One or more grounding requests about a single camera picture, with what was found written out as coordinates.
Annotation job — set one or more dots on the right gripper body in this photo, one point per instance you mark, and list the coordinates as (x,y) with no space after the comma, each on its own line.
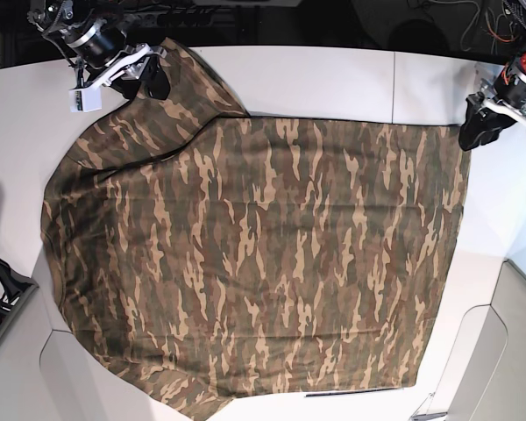
(104,56)

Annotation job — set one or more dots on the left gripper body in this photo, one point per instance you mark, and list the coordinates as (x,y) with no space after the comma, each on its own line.
(505,92)

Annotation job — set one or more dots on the camouflage T-shirt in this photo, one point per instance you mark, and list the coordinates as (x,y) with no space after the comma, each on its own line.
(202,254)

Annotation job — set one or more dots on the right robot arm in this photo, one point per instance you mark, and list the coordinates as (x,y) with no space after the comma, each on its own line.
(53,17)

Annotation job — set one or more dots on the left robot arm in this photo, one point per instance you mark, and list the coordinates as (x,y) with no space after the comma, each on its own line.
(516,12)

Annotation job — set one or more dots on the black power strip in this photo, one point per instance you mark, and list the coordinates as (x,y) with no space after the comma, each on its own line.
(184,18)

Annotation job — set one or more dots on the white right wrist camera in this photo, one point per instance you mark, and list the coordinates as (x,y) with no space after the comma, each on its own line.
(85,100)

